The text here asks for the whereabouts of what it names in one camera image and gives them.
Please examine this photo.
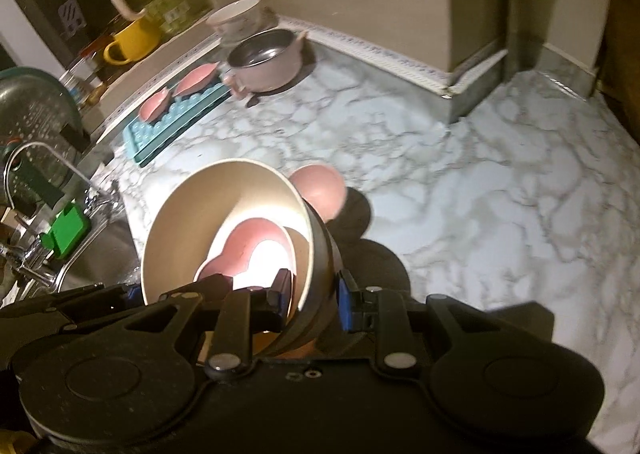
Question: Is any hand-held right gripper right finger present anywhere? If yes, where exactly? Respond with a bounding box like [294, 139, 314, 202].
[336, 269, 503, 373]

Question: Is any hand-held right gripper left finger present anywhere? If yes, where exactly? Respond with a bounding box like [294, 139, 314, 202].
[124, 269, 294, 378]

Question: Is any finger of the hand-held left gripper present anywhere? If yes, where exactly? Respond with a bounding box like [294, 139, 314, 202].
[0, 284, 106, 319]
[60, 285, 142, 329]

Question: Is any pink heart-shaped dish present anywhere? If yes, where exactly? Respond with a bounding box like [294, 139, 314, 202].
[195, 218, 296, 285]

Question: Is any cream bowl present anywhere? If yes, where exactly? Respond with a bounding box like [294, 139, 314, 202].
[141, 160, 336, 355]

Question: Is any steel sink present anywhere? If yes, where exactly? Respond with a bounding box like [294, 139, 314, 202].
[60, 219, 141, 295]

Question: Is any green plastic holder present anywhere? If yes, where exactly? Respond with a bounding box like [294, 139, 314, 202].
[42, 201, 93, 259]

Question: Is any chrome faucet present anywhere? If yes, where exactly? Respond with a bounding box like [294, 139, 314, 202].
[2, 141, 121, 285]

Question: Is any blue ice cube tray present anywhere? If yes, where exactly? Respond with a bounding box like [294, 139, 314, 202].
[122, 81, 233, 167]

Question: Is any metal colander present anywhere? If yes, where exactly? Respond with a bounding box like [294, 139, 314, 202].
[0, 66, 83, 195]

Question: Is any pink apple-shaped dish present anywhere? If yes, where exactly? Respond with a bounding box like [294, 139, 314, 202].
[139, 90, 173, 123]

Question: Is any pink steel pot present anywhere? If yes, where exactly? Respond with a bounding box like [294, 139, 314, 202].
[222, 28, 308, 102]

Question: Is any pink leaf-shaped dish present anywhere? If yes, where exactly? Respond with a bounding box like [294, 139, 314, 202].
[172, 62, 221, 98]

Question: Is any yellow mug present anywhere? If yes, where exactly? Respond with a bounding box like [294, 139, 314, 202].
[103, 18, 163, 67]

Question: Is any white floral bowl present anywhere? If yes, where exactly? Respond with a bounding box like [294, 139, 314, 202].
[207, 0, 266, 37]

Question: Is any grey window sticker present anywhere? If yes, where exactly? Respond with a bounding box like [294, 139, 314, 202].
[57, 0, 86, 29]

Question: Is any round wooden cutting board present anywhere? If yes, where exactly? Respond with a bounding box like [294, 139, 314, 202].
[597, 0, 640, 99]

